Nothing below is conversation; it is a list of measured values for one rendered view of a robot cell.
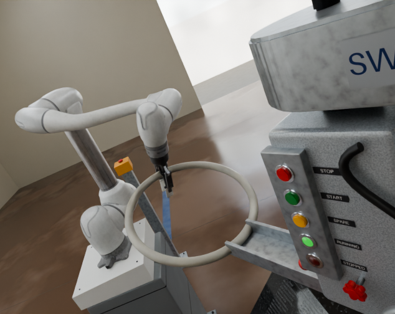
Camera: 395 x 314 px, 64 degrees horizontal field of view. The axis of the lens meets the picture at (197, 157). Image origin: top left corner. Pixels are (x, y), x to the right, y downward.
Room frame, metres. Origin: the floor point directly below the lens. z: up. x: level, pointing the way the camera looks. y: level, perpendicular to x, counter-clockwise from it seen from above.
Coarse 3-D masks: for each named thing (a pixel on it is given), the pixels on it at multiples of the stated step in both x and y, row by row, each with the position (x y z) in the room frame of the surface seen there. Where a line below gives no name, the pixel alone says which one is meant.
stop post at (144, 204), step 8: (128, 160) 2.31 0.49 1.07; (120, 168) 2.28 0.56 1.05; (128, 168) 2.28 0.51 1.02; (128, 176) 2.30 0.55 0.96; (136, 184) 2.30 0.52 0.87; (144, 192) 2.36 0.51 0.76; (144, 200) 2.30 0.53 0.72; (144, 208) 2.30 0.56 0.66; (152, 208) 2.31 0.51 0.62; (152, 216) 2.30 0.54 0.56; (152, 224) 2.30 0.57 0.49; (160, 224) 2.30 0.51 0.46; (168, 240) 2.30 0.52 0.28; (176, 256) 2.30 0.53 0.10; (184, 256) 2.38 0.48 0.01
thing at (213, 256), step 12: (168, 168) 1.23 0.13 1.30; (180, 168) 1.23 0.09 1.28; (192, 168) 1.23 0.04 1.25; (204, 168) 1.21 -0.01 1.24; (216, 168) 1.18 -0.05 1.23; (228, 168) 1.15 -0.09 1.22; (156, 180) 1.20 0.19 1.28; (240, 180) 1.08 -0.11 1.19; (252, 192) 1.01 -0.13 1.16; (132, 204) 1.08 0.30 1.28; (252, 204) 0.95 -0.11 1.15; (132, 216) 1.04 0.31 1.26; (252, 216) 0.90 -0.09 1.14; (132, 228) 0.98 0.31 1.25; (132, 240) 0.93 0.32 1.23; (240, 240) 0.83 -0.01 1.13; (144, 252) 0.87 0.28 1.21; (156, 252) 0.86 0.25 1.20; (216, 252) 0.81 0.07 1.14; (228, 252) 0.81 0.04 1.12; (168, 264) 0.82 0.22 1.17; (180, 264) 0.80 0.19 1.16; (192, 264) 0.80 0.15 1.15; (204, 264) 0.79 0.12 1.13
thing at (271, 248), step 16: (256, 224) 0.84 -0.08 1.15; (256, 240) 0.82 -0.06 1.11; (272, 240) 0.79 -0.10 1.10; (288, 240) 0.75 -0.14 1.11; (240, 256) 0.78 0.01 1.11; (256, 256) 0.72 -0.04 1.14; (272, 256) 0.73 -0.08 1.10; (288, 256) 0.71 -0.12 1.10; (288, 272) 0.63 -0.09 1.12; (304, 272) 0.59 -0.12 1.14; (320, 288) 0.56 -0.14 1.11
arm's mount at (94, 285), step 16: (144, 224) 1.57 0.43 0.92; (144, 240) 1.42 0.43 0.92; (96, 256) 1.50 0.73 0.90; (144, 256) 1.30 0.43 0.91; (80, 272) 1.43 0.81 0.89; (96, 272) 1.36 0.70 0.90; (112, 272) 1.30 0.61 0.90; (128, 272) 1.25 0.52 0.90; (144, 272) 1.25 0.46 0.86; (80, 288) 1.30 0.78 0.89; (96, 288) 1.26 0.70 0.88; (112, 288) 1.26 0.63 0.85; (128, 288) 1.25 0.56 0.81; (80, 304) 1.26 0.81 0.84
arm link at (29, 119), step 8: (32, 104) 1.45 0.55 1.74; (40, 104) 1.43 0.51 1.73; (48, 104) 1.44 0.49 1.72; (24, 112) 1.40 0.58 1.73; (32, 112) 1.38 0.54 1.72; (40, 112) 1.36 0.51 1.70; (16, 120) 1.42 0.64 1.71; (24, 120) 1.38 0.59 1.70; (32, 120) 1.36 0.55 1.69; (40, 120) 1.34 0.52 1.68; (24, 128) 1.40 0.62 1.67; (32, 128) 1.36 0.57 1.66; (40, 128) 1.35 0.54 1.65
